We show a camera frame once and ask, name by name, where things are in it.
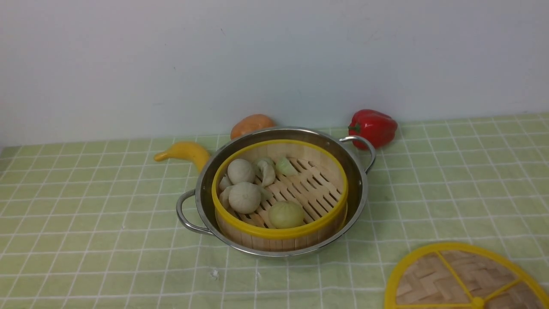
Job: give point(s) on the bamboo steamer basket yellow rim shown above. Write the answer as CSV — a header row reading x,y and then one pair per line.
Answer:
x,y
317,183

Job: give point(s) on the woven bamboo steamer lid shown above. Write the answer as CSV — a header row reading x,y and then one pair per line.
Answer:
x,y
454,275

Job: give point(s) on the pale green dumpling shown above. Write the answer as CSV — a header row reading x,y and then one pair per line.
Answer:
x,y
285,167

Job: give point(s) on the white folded dumpling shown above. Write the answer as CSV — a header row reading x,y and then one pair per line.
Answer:
x,y
266,169

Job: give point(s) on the white round bun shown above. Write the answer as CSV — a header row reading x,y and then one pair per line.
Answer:
x,y
244,197
239,171

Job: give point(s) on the orange round fruit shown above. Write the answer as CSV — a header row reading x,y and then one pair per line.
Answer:
x,y
251,123

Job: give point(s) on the yellow-green round bun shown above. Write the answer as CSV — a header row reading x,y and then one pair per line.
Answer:
x,y
286,214

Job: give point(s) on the yellow banana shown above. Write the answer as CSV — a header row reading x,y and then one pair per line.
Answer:
x,y
187,151

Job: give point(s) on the red bell pepper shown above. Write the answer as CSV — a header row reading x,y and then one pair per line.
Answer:
x,y
378,128

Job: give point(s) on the green checkered tablecloth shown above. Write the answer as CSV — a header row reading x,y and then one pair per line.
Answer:
x,y
92,225

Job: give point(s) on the stainless steel two-handled pot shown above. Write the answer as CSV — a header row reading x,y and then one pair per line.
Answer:
x,y
195,208

